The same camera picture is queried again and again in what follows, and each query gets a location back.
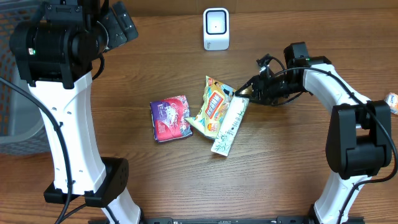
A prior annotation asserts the red purple tissue pack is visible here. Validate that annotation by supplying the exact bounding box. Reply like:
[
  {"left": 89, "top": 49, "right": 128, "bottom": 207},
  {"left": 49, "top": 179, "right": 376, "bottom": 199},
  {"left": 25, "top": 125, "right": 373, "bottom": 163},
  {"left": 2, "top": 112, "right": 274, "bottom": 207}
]
[{"left": 150, "top": 95, "right": 193, "bottom": 142}]

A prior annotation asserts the yellow orange snack bag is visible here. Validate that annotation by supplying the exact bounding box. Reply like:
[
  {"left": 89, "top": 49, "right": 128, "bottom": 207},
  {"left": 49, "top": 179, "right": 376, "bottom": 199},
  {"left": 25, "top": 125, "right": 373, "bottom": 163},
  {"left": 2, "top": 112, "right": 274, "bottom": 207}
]
[{"left": 185, "top": 76, "right": 236, "bottom": 139}]

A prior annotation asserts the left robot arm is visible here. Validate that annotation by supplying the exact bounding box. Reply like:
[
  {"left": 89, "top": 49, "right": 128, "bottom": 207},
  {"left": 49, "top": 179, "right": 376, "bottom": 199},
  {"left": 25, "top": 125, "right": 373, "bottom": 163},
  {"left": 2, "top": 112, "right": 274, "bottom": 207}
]
[{"left": 9, "top": 0, "right": 144, "bottom": 224}]

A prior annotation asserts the white barcode scanner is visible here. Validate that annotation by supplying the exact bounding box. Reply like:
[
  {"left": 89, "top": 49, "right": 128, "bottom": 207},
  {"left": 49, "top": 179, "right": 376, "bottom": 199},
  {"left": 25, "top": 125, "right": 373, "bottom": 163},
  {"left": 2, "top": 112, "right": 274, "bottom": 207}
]
[{"left": 203, "top": 7, "right": 229, "bottom": 51}]

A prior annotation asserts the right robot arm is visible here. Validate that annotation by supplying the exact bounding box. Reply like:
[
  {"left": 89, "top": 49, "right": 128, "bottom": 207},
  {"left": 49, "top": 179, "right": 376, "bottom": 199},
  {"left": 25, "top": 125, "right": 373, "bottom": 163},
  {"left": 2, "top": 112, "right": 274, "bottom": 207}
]
[{"left": 236, "top": 42, "right": 397, "bottom": 223}]

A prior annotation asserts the small orange white box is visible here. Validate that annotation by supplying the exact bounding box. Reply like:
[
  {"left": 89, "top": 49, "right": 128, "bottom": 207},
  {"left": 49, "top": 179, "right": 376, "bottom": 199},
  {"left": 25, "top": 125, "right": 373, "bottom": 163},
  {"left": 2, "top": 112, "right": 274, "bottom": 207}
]
[{"left": 384, "top": 92, "right": 398, "bottom": 115}]

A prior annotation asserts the dark grey plastic basket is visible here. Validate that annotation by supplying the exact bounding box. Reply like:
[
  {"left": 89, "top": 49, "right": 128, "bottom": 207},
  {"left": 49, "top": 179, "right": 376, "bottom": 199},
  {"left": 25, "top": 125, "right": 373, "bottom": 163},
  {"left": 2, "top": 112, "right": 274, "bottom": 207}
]
[{"left": 1, "top": 1, "right": 50, "bottom": 156}]

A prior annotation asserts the white floral cream tube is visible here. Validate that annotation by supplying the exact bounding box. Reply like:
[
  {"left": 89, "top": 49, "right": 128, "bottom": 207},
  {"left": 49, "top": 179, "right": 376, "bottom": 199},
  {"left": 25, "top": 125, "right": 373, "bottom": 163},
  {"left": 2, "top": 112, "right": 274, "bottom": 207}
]
[{"left": 211, "top": 96, "right": 249, "bottom": 157}]

